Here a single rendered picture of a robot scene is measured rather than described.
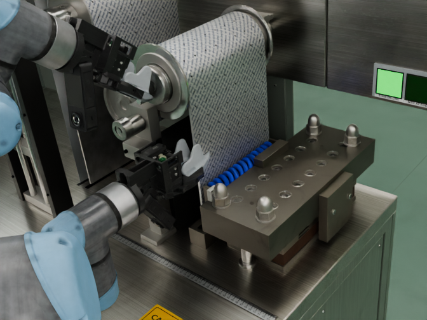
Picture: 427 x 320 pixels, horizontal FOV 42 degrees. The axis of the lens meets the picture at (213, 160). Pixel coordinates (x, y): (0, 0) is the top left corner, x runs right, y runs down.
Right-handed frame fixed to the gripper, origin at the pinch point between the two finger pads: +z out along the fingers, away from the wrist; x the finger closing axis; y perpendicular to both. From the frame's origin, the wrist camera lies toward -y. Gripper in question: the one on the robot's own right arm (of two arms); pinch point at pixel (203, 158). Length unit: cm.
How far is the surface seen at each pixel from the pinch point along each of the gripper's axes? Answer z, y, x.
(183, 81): -3.3, 17.6, -0.7
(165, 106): -3.5, 11.5, 4.7
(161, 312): -23.6, -16.5, -8.7
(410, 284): 102, -109, -8
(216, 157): 3.7, -1.5, -0.2
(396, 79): 29.2, 10.7, -25.3
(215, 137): 3.9, 2.9, -0.3
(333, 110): 222, -109, 97
